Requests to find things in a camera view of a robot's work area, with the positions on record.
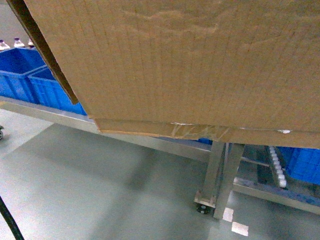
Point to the large cardboard box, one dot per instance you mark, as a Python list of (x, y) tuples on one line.
[(237, 71)]

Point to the blue plastic crate left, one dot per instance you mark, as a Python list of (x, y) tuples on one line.
[(51, 94)]

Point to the blue plastic crate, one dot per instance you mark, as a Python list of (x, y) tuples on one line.
[(302, 163), (16, 65), (51, 94)]

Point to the blue plastic crate right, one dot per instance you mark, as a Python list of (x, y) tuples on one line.
[(302, 163)]

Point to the stainless steel shelf frame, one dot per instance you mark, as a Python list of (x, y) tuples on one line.
[(223, 160)]

